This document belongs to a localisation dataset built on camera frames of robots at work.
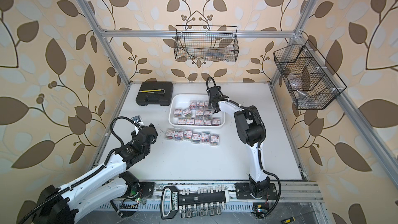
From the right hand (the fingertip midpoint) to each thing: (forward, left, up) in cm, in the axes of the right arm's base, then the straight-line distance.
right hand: (216, 104), depth 105 cm
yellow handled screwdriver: (-63, -29, -3) cm, 69 cm away
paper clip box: (-24, +8, -1) cm, 25 cm away
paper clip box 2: (-23, +14, -1) cm, 27 cm away
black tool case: (+7, +42, +5) cm, 43 cm away
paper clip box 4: (-22, +24, -1) cm, 33 cm away
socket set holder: (-55, +10, -2) cm, 56 cm away
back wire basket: (+24, +6, +31) cm, 40 cm away
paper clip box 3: (-22, +19, -1) cm, 29 cm away
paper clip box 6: (-26, +3, -1) cm, 26 cm away
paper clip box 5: (-21, +29, 0) cm, 36 cm away
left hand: (-22, +40, +12) cm, 47 cm away
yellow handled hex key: (+10, +39, +4) cm, 41 cm away
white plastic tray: (-4, +16, -1) cm, 17 cm away
